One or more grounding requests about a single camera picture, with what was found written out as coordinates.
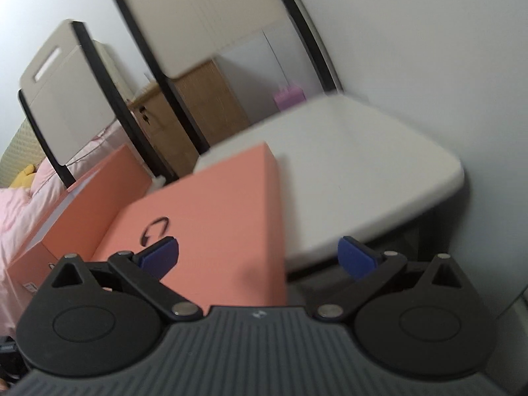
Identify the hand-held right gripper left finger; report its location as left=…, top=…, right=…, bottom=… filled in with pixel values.
left=50, top=236, right=204, bottom=325

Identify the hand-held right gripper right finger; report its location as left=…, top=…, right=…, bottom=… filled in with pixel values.
left=313, top=236, right=462, bottom=323

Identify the orange box lid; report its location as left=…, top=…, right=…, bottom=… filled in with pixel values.
left=94, top=141, right=289, bottom=307

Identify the orange cardboard box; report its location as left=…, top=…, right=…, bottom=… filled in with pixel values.
left=7, top=144, right=154, bottom=298

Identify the white desktop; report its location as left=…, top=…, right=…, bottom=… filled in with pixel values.
left=193, top=94, right=465, bottom=274

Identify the bed with pink sheet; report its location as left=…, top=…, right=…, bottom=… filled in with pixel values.
left=0, top=126, right=126, bottom=339

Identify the yellow plush toy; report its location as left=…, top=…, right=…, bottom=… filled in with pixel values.
left=10, top=164, right=39, bottom=191

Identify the wooden nightstand with drawers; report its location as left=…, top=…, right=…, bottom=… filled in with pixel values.
left=127, top=59, right=252, bottom=179

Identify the small pink box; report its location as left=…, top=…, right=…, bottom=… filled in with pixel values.
left=273, top=84, right=307, bottom=110

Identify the beige quilted headboard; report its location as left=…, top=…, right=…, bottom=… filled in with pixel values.
left=0, top=117, right=47, bottom=174

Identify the beige chair with black frame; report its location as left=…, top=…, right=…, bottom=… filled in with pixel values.
left=109, top=0, right=344, bottom=179
left=17, top=20, right=139, bottom=191

